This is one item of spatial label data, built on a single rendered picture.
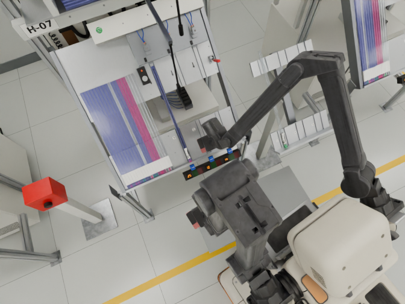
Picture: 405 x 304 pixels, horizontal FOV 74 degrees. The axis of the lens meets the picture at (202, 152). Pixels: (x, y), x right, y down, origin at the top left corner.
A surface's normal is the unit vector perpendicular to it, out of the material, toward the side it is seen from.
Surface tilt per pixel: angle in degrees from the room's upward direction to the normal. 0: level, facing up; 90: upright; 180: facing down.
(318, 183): 0
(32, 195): 0
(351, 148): 65
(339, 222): 42
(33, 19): 0
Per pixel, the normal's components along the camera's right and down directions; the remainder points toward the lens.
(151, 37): 0.26, 0.26
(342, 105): -0.54, 0.52
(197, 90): -0.04, -0.40
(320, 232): -0.40, -0.80
